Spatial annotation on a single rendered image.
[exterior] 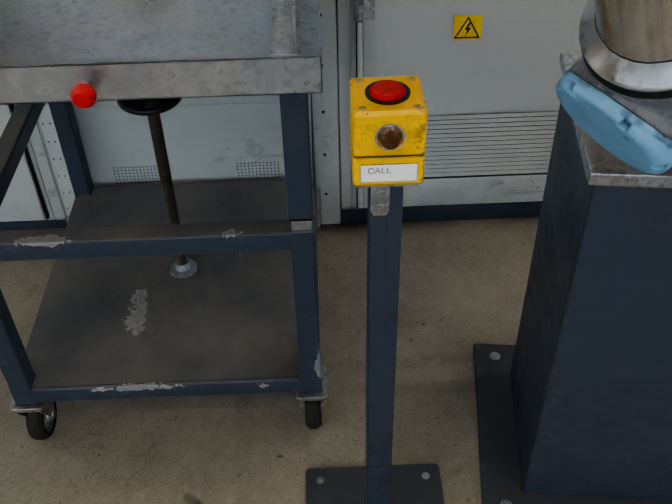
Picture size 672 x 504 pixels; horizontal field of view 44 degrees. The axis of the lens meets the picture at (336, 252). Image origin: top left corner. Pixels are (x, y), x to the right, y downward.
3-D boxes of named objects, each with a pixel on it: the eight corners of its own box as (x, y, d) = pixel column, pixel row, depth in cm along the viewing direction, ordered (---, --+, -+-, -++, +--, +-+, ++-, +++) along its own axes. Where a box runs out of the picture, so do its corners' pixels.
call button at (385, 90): (407, 110, 89) (407, 97, 88) (370, 111, 89) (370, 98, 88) (403, 90, 92) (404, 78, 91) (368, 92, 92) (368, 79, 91)
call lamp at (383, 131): (406, 156, 89) (407, 129, 87) (375, 157, 89) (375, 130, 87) (405, 149, 90) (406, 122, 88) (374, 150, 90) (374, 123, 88)
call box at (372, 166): (423, 187, 94) (428, 110, 87) (353, 190, 94) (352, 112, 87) (416, 147, 100) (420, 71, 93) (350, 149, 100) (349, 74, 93)
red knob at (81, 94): (96, 111, 107) (91, 89, 105) (71, 112, 107) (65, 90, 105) (102, 93, 110) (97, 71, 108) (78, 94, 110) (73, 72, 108)
